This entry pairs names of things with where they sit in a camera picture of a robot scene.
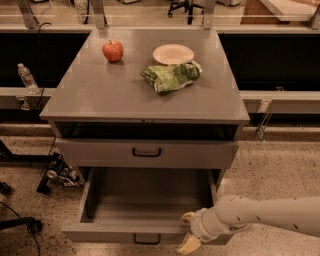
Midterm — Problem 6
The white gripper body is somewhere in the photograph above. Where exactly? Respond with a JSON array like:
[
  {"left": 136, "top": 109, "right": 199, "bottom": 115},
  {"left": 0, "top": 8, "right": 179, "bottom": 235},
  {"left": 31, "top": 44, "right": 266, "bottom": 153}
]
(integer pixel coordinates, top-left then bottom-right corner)
[{"left": 190, "top": 208, "right": 229, "bottom": 242}]

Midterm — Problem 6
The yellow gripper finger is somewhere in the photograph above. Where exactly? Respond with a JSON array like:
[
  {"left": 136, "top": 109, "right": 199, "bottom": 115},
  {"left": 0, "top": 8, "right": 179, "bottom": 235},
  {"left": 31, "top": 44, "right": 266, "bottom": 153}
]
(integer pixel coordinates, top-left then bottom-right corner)
[
  {"left": 177, "top": 233, "right": 201, "bottom": 255},
  {"left": 181, "top": 212, "right": 194, "bottom": 223}
]

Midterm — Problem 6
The grey drawer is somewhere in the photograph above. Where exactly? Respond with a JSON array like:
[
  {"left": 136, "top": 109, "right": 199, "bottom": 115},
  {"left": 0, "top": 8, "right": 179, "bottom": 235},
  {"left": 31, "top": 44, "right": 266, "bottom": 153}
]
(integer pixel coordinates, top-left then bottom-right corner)
[
  {"left": 56, "top": 139, "right": 239, "bottom": 169},
  {"left": 62, "top": 168, "right": 217, "bottom": 245}
]

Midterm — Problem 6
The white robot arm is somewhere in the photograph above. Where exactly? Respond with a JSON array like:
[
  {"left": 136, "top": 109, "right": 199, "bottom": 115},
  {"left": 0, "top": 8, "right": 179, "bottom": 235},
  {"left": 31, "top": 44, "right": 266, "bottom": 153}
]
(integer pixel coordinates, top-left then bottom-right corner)
[{"left": 177, "top": 195, "right": 320, "bottom": 255}]

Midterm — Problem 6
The grey top drawer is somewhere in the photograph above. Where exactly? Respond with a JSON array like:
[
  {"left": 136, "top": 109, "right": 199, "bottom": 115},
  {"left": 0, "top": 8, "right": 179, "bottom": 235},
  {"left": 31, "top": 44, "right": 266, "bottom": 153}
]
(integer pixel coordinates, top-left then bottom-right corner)
[{"left": 56, "top": 139, "right": 239, "bottom": 169}]

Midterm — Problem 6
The grey metal drawer cabinet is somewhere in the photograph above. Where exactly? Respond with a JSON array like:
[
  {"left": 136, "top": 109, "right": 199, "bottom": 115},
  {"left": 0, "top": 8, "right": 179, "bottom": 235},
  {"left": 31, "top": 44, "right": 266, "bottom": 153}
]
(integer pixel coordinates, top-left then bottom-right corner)
[{"left": 39, "top": 27, "right": 250, "bottom": 188}]

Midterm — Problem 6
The black device on floor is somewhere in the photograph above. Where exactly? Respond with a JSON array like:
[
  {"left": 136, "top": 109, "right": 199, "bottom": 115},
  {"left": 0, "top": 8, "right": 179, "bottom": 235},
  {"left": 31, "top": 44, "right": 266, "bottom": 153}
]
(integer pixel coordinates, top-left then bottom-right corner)
[{"left": 37, "top": 153, "right": 80, "bottom": 194}]

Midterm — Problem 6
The green chip bag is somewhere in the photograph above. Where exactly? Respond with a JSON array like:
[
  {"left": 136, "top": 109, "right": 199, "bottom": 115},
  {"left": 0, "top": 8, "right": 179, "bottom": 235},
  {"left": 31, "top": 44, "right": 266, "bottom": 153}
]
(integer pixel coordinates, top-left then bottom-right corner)
[{"left": 140, "top": 63, "right": 202, "bottom": 94}]

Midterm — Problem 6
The black chair leg caster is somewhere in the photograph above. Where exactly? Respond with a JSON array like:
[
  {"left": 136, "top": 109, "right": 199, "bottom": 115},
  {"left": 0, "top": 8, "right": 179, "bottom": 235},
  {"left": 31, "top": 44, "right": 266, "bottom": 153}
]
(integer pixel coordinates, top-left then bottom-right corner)
[{"left": 0, "top": 217, "right": 43, "bottom": 234}]

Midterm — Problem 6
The white paper plate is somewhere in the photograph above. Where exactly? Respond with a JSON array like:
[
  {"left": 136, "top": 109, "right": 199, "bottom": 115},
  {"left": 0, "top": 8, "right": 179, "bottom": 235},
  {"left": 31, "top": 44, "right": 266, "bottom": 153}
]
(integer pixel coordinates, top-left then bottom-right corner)
[{"left": 153, "top": 44, "right": 194, "bottom": 65}]

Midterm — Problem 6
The red apple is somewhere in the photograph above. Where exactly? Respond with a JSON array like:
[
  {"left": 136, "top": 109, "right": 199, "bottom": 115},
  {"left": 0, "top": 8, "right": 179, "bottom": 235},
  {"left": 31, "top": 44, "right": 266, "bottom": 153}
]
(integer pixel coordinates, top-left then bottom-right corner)
[{"left": 102, "top": 40, "right": 124, "bottom": 63}]

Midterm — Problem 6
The black office chair base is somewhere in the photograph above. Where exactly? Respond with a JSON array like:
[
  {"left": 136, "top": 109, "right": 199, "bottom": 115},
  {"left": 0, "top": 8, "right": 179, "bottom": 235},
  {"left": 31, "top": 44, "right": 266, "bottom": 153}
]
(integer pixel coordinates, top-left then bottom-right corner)
[{"left": 167, "top": 0, "right": 204, "bottom": 25}]

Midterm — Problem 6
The brown wooden furniture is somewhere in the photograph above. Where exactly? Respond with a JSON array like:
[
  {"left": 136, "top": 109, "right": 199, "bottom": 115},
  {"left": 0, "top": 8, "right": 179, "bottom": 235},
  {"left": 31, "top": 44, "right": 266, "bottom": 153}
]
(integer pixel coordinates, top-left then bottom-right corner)
[{"left": 241, "top": 0, "right": 320, "bottom": 27}]

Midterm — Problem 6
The clear plastic water bottle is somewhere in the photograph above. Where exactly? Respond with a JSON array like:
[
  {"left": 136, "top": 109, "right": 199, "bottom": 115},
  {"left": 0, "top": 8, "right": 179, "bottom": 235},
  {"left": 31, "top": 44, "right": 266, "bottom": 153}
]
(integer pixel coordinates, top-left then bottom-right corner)
[{"left": 17, "top": 63, "right": 40, "bottom": 95}]

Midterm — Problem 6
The metal bracket clamp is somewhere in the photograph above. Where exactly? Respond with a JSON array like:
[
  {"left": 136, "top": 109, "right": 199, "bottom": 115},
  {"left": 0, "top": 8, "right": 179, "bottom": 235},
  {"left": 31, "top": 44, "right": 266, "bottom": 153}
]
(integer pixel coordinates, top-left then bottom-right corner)
[{"left": 256, "top": 99, "right": 272, "bottom": 142}]

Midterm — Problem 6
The black cable on wall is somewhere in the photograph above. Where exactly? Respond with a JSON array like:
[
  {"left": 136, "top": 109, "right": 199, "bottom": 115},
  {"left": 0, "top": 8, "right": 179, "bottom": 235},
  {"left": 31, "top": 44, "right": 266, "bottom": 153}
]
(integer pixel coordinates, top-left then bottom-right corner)
[{"left": 31, "top": 21, "right": 52, "bottom": 112}]

